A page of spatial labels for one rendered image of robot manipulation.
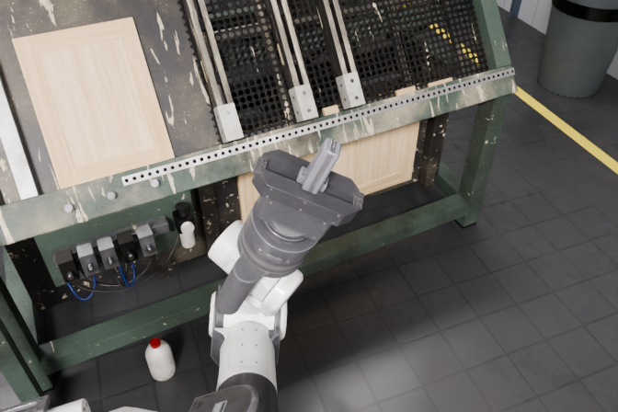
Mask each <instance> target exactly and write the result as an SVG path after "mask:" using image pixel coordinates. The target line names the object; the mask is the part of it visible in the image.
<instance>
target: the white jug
mask: <svg viewBox="0 0 618 412"><path fill-rule="evenodd" d="M145 358H146V360H147V363H148V366H149V369H150V372H151V374H152V377H153V378H154V379H156V380H157V381H166V380H168V379H169V378H171V377H172V376H173V375H174V373H175V371H176V364H175V361H174V357H173V354H172V350H171V347H170V345H169V344H168V343H166V342H165V341H164V340H161V339H159V338H153V339H152V340H151V342H150V344H149V345H148V347H147V349H146V351H145Z"/></svg>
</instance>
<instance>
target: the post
mask: <svg viewBox="0 0 618 412"><path fill-rule="evenodd" d="M0 371H1V373H2V374H3V375H4V376H5V378H6V380H7V381H8V383H9V385H10V386H11V388H12V389H13V391H14V392H15V394H16V395H17V398H18V399H19V401H20V402H21V403H24V402H27V401H29V400H32V399H36V398H39V397H42V396H45V394H44V393H43V391H42V389H41V388H40V385H39V383H38V382H37V380H36V378H35V377H34V375H33V373H32V371H31V370H30V368H29V366H28V365H27V363H26V361H25V360H24V358H23V356H22V354H21V353H20V351H19V349H18V347H17V345H16V343H15V342H14V340H13V338H12V337H11V336H10V334H9V332H8V330H7V329H6V326H5V325H4V323H3V321H2V319H1V318H0Z"/></svg>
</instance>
